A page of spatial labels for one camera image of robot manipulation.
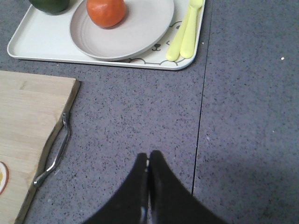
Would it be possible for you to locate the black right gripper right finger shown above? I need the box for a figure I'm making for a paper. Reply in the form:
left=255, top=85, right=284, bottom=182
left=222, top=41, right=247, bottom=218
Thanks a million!
left=149, top=150, right=225, bottom=224

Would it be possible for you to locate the green lime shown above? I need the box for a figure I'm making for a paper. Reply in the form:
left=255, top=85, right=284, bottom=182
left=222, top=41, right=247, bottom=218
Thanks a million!
left=29, top=0, right=70, bottom=14

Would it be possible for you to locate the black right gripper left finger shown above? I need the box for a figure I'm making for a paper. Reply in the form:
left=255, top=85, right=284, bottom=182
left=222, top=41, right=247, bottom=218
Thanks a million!
left=84, top=153, right=149, bottom=224

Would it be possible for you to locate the beige round plate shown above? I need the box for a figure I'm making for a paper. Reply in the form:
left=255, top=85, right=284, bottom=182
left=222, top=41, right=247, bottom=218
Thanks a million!
left=70, top=0, right=175, bottom=61

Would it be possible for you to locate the white rectangular bear tray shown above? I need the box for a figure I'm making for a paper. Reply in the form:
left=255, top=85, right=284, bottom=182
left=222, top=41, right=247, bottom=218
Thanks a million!
left=7, top=0, right=193, bottom=70

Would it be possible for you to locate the orange slice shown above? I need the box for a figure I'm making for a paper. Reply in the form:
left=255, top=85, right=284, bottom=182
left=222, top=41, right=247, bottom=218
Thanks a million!
left=0, top=161, right=9, bottom=194

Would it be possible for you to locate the wooden cutting board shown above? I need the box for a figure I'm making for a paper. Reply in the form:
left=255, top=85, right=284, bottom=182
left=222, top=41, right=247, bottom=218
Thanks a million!
left=0, top=71, right=80, bottom=224

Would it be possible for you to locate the orange mandarin fruit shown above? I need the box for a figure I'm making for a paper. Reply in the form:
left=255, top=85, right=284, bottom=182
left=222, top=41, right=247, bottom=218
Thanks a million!
left=86, top=0, right=127, bottom=28

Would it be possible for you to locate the yellow plastic fork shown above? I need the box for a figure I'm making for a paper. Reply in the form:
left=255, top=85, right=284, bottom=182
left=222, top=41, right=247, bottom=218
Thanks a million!
left=166, top=8, right=190, bottom=62

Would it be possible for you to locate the yellow plastic spoon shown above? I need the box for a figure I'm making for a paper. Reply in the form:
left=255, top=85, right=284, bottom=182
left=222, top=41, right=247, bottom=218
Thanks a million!
left=180, top=0, right=203, bottom=59

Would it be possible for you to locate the metal cutting board handle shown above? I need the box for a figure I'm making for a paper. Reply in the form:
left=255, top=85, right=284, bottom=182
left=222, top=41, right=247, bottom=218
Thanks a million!
left=33, top=112, right=71, bottom=186

